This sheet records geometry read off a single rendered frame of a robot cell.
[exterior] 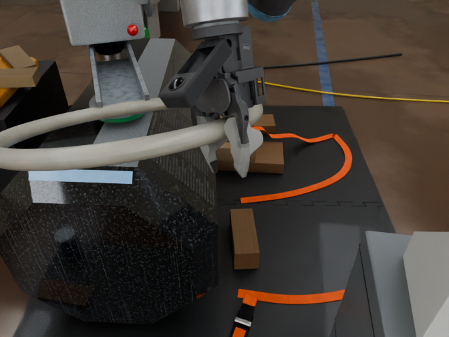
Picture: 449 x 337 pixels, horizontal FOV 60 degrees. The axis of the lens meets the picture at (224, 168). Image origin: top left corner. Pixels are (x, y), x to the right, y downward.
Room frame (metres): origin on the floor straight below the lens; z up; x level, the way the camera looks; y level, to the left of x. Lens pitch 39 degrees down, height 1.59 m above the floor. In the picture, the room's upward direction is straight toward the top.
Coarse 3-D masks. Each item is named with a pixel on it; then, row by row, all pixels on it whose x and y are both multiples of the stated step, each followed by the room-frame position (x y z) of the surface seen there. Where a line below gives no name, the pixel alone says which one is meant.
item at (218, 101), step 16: (192, 32) 0.53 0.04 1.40; (208, 32) 0.51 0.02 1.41; (224, 32) 0.51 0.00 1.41; (240, 32) 0.52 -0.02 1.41; (240, 48) 0.54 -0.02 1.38; (224, 64) 0.51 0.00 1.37; (240, 64) 0.53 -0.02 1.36; (224, 80) 0.48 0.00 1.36; (240, 80) 0.49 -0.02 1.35; (256, 80) 0.53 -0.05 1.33; (208, 96) 0.49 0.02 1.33; (224, 96) 0.47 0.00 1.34; (256, 96) 0.50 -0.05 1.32; (208, 112) 0.49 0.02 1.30; (224, 112) 0.48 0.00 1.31
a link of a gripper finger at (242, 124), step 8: (232, 96) 0.47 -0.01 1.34; (240, 96) 0.47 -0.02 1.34; (232, 104) 0.46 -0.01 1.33; (240, 104) 0.46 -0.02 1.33; (232, 112) 0.46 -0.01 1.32; (240, 112) 0.45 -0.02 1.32; (248, 112) 0.46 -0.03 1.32; (240, 120) 0.45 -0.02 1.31; (248, 120) 0.45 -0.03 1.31; (240, 128) 0.45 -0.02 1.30; (240, 136) 0.44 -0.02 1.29
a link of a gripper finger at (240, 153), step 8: (232, 120) 0.46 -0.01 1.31; (224, 128) 0.46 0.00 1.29; (232, 128) 0.46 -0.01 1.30; (248, 128) 0.47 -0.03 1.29; (232, 136) 0.45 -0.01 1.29; (248, 136) 0.46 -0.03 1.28; (256, 136) 0.47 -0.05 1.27; (232, 144) 0.45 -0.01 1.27; (240, 144) 0.44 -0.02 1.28; (248, 144) 0.44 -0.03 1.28; (256, 144) 0.47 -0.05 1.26; (232, 152) 0.45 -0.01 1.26; (240, 152) 0.44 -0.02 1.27; (248, 152) 0.44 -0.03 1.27; (240, 160) 0.43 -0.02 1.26; (248, 160) 0.44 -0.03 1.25; (240, 168) 0.43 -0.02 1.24; (248, 168) 0.44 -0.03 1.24
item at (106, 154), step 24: (48, 120) 0.70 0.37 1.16; (72, 120) 0.74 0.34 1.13; (216, 120) 0.48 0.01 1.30; (0, 144) 0.52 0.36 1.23; (96, 144) 0.40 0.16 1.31; (120, 144) 0.40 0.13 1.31; (144, 144) 0.41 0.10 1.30; (168, 144) 0.41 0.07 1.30; (192, 144) 0.43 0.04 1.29; (24, 168) 0.40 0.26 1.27; (48, 168) 0.39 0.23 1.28; (72, 168) 0.39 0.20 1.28
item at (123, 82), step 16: (128, 48) 1.13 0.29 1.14; (96, 64) 1.11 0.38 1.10; (112, 64) 1.11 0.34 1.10; (128, 64) 1.11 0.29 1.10; (96, 80) 0.91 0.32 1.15; (112, 80) 1.00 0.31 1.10; (128, 80) 1.00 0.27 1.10; (96, 96) 0.82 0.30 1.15; (112, 96) 0.90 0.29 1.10; (128, 96) 0.90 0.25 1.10; (144, 96) 0.82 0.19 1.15; (144, 112) 0.82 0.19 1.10
